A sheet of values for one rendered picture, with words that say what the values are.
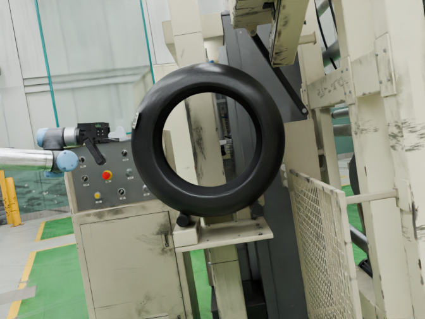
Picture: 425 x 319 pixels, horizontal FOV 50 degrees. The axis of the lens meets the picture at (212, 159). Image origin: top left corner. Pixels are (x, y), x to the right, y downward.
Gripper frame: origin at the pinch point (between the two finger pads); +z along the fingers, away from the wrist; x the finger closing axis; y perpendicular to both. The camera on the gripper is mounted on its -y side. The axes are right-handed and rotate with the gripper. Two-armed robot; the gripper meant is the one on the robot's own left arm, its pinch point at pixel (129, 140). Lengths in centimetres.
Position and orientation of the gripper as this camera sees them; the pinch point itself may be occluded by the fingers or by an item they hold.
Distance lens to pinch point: 180.3
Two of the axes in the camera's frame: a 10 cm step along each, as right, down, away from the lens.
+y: -0.4, -10.0, -0.5
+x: 0.1, -0.5, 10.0
